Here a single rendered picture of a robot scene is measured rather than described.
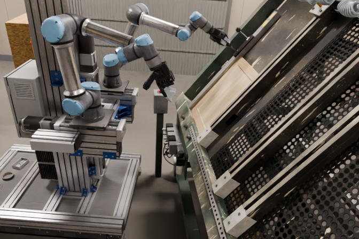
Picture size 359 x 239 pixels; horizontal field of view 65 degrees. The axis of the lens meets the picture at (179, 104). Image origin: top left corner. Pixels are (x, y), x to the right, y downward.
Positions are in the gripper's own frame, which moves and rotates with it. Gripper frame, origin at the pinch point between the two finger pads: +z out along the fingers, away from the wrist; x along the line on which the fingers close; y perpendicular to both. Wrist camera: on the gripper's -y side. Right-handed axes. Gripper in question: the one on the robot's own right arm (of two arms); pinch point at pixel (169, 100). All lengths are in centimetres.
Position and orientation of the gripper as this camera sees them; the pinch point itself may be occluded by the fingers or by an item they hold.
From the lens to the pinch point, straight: 147.6
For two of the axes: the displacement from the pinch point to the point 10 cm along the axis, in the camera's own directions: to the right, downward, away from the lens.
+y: 9.1, -3.4, -2.3
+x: 0.5, -4.7, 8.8
